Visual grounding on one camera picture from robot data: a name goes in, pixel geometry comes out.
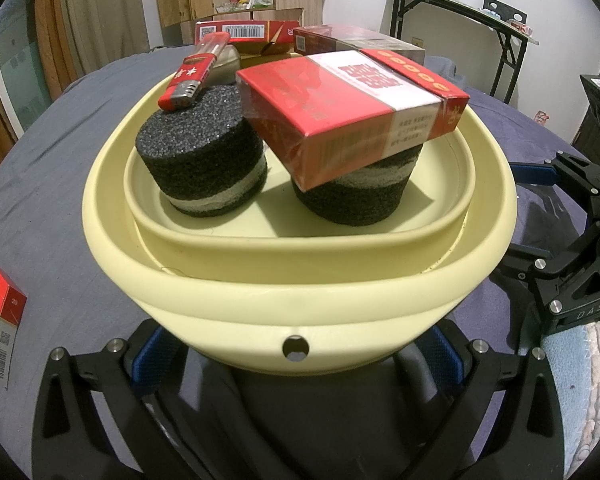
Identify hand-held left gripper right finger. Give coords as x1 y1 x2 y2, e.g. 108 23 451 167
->
395 322 566 480

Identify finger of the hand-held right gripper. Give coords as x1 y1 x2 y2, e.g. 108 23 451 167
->
497 220 600 333
509 152 600 211

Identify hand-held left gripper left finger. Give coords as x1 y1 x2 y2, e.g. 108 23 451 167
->
32 317 216 480

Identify pale yellow plastic basin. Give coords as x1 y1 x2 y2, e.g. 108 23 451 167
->
81 67 518 377

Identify black foam cylinder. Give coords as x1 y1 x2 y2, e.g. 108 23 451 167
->
136 85 268 218
290 145 426 226

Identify large red cigarette box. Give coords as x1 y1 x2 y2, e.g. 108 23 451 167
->
236 49 471 192

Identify dark red tan cigarette box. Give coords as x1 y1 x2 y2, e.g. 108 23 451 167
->
293 25 427 67

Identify red lighter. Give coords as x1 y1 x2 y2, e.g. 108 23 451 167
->
159 31 231 112

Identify person's right forearm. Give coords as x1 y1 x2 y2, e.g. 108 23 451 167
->
540 320 600 480

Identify red and white cigarette box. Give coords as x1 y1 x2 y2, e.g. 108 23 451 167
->
0 262 28 390

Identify black metal stand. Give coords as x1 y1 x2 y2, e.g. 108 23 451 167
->
482 0 527 23

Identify cardboard box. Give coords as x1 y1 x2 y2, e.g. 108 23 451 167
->
180 7 305 46

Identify open red cigarette box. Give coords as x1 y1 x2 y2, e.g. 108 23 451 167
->
195 19 301 56

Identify wooden wardrobe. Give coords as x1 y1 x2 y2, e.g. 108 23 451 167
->
0 0 151 161

